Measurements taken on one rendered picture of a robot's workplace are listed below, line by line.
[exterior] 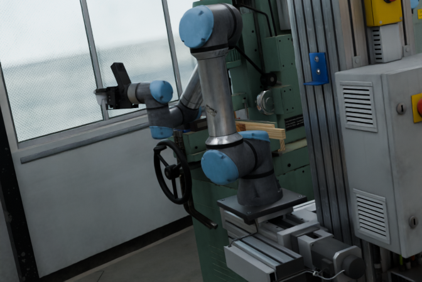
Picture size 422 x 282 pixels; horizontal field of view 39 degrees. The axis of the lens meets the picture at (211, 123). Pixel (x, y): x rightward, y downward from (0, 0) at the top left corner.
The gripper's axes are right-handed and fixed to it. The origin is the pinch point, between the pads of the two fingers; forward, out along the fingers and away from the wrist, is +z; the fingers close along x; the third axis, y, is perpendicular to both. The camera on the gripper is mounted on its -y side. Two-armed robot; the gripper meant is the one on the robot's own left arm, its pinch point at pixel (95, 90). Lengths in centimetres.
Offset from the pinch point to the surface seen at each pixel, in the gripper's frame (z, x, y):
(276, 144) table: -31, 68, 28
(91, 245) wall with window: 126, 90, 96
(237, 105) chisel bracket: -8, 73, 11
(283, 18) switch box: -26, 88, -26
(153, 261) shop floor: 98, 114, 109
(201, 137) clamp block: -2, 53, 23
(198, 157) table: -3, 50, 32
